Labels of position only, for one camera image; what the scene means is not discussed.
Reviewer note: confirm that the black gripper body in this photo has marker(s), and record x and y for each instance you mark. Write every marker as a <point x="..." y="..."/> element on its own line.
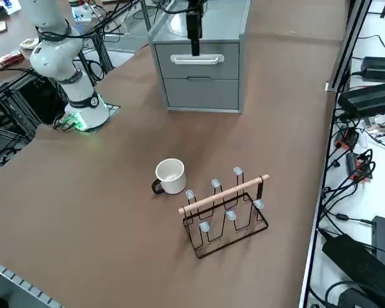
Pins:
<point x="195" y="5"/>

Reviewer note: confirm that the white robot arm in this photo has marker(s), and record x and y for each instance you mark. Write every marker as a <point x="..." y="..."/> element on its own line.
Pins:
<point x="61" y="57"/>

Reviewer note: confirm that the gray drawer cabinet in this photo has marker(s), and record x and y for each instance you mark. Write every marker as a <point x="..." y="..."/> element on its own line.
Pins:
<point x="224" y="22"/>

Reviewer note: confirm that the small printed box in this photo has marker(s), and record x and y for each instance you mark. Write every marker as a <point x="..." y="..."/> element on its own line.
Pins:
<point x="27" y="44"/>

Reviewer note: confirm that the red black power strip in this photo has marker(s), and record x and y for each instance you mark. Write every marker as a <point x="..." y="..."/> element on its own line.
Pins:
<point x="348" y="138"/>

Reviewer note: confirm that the black ribbed power adapter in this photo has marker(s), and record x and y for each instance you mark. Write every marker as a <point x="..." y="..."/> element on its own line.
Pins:
<point x="369" y="99"/>

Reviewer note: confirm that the black red plug unit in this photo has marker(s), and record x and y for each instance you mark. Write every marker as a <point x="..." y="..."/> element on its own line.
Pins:
<point x="359" y="167"/>

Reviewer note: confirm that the large black box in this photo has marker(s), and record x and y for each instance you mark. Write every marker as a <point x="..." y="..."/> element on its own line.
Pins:
<point x="349" y="260"/>

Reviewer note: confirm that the aluminium camera post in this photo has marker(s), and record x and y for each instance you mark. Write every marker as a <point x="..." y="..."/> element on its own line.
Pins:
<point x="348" y="48"/>

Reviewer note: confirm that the gray ribbed edge rail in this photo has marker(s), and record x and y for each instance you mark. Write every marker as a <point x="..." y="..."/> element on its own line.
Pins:
<point x="19" y="282"/>

